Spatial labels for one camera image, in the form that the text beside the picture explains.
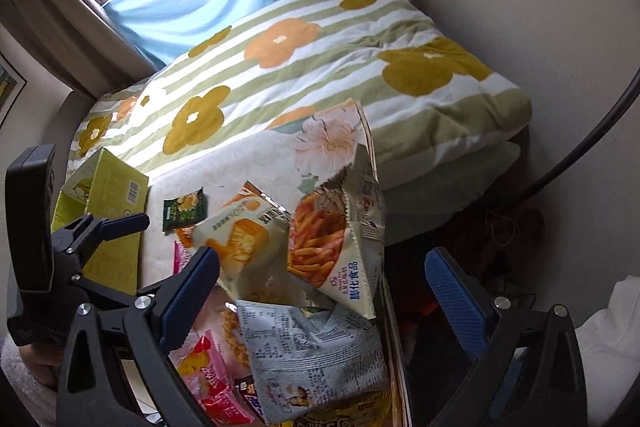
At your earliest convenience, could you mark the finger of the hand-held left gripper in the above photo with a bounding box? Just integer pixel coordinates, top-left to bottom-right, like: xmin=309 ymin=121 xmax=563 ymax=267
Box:
xmin=50 ymin=213 xmax=151 ymax=259
xmin=69 ymin=273 xmax=140 ymax=309

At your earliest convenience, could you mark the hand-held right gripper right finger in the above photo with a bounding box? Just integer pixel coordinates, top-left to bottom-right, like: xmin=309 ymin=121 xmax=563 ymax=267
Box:
xmin=424 ymin=247 xmax=588 ymax=427

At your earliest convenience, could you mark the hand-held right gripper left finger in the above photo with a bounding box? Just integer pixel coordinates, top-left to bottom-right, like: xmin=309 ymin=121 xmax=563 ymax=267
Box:
xmin=57 ymin=246 xmax=221 ymax=427

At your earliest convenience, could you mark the green cardboard box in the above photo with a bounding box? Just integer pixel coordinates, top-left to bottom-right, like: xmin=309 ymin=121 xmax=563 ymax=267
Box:
xmin=52 ymin=147 xmax=151 ymax=295

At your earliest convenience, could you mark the dark snack packet blue print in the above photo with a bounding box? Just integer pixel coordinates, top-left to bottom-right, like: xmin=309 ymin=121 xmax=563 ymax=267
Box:
xmin=234 ymin=377 xmax=266 ymax=418

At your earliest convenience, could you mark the gold foil snack bag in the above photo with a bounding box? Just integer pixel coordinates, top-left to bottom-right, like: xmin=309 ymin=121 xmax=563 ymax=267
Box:
xmin=280 ymin=389 xmax=401 ymax=427

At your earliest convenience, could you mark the small pink snack packet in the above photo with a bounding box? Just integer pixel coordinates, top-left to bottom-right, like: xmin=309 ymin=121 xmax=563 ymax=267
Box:
xmin=172 ymin=227 xmax=201 ymax=278

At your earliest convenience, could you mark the clear bag of orange curls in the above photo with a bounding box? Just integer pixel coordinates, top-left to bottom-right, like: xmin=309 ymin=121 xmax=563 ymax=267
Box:
xmin=215 ymin=287 xmax=251 ymax=368

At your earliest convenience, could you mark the small dark green snack packet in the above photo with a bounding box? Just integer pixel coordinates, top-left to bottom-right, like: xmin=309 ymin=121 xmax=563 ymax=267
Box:
xmin=162 ymin=187 xmax=207 ymax=234

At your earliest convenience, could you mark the orange and white snack bag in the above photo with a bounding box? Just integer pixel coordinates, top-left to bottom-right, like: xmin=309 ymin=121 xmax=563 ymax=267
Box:
xmin=190 ymin=181 xmax=301 ymax=308

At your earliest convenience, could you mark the pink and red snack packet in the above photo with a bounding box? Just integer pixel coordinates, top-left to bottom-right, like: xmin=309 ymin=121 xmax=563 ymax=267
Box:
xmin=170 ymin=329 xmax=256 ymax=425

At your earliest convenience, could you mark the light green pillow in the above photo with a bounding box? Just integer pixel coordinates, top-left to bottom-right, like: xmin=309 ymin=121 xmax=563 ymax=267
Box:
xmin=380 ymin=139 xmax=523 ymax=248

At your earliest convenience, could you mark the grey headboard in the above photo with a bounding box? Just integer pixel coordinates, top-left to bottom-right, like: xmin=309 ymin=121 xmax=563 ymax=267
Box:
xmin=47 ymin=87 xmax=108 ymax=168

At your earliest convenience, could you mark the grey crumpled snack bag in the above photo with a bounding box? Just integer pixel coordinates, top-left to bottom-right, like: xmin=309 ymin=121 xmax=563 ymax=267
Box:
xmin=235 ymin=299 xmax=391 ymax=425

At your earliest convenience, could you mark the white floral bed sheet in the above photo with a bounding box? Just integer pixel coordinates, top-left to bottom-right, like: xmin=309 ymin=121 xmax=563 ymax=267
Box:
xmin=135 ymin=99 xmax=416 ymax=427

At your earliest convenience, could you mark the cream snack bag with fries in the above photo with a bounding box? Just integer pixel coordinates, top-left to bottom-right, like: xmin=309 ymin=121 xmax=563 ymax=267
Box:
xmin=287 ymin=144 xmax=387 ymax=320

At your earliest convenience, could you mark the white cloth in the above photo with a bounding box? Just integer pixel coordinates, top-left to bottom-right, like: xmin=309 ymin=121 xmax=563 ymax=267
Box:
xmin=575 ymin=274 xmax=640 ymax=408

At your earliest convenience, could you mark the black curved tube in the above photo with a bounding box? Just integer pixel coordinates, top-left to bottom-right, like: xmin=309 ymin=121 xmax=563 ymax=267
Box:
xmin=525 ymin=67 xmax=640 ymax=202

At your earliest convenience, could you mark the striped floral blanket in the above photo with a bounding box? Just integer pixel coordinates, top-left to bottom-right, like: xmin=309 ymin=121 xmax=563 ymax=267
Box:
xmin=67 ymin=0 xmax=533 ymax=188

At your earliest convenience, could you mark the framed wall poster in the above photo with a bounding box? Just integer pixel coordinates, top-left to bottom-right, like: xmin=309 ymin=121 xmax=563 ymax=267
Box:
xmin=0 ymin=54 xmax=27 ymax=128

